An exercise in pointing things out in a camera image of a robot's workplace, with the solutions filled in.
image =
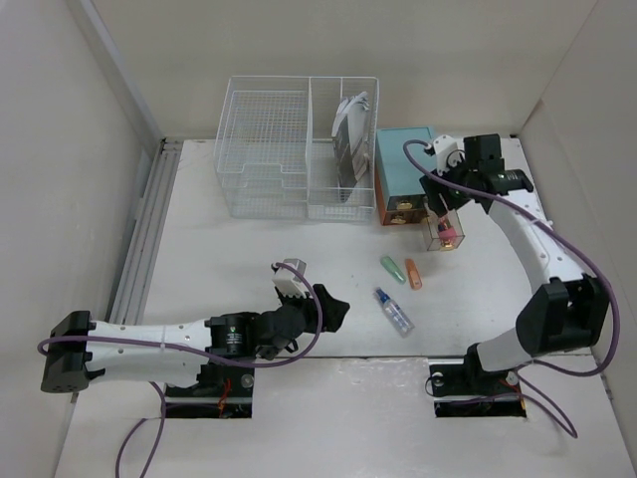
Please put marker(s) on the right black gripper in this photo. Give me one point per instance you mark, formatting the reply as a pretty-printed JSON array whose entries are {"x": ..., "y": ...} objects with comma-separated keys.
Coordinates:
[{"x": 432, "y": 189}]

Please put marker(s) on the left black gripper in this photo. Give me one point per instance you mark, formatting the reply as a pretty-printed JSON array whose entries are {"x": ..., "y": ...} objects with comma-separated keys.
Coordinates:
[{"x": 331, "y": 311}]

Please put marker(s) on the pink marker tube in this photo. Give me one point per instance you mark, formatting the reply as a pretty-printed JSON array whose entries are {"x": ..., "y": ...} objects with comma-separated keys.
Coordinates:
[{"x": 446, "y": 230}]

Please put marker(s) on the teal orange drawer box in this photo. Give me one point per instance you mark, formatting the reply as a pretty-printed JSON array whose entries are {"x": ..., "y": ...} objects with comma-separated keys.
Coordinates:
[{"x": 399, "y": 194}]

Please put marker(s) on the grey white manual booklet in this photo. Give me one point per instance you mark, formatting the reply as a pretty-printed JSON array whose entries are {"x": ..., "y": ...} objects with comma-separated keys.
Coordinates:
[{"x": 348, "y": 136}]

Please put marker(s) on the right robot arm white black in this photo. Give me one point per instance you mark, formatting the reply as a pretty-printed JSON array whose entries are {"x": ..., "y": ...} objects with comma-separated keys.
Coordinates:
[{"x": 568, "y": 303}]

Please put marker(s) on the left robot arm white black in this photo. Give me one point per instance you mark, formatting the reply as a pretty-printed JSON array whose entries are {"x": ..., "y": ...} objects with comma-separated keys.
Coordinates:
[{"x": 80, "y": 351}]

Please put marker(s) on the clear bottle blue cap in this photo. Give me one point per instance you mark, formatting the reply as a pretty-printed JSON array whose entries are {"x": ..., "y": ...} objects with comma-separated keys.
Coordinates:
[{"x": 396, "y": 316}]

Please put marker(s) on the green highlighter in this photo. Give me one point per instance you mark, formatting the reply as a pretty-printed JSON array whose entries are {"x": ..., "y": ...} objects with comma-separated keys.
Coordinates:
[{"x": 391, "y": 267}]

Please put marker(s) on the orange highlighter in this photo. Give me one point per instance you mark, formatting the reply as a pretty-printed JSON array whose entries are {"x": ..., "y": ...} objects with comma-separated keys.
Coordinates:
[{"x": 413, "y": 275}]

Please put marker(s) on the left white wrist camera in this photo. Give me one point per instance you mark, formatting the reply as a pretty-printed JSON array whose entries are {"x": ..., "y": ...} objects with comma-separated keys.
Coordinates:
[{"x": 286, "y": 282}]

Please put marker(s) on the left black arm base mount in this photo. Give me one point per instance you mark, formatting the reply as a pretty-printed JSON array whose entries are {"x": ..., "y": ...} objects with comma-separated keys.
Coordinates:
[{"x": 220, "y": 392}]

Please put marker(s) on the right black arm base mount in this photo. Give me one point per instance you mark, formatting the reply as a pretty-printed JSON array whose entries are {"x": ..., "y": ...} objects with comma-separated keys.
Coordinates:
[{"x": 461, "y": 388}]

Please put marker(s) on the white wire desk organizer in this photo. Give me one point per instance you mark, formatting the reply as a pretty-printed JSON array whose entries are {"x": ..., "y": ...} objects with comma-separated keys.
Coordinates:
[{"x": 273, "y": 152}]

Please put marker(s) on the aluminium rail frame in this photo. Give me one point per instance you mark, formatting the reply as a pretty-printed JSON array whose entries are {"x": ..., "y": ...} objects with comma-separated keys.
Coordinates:
[{"x": 140, "y": 248}]

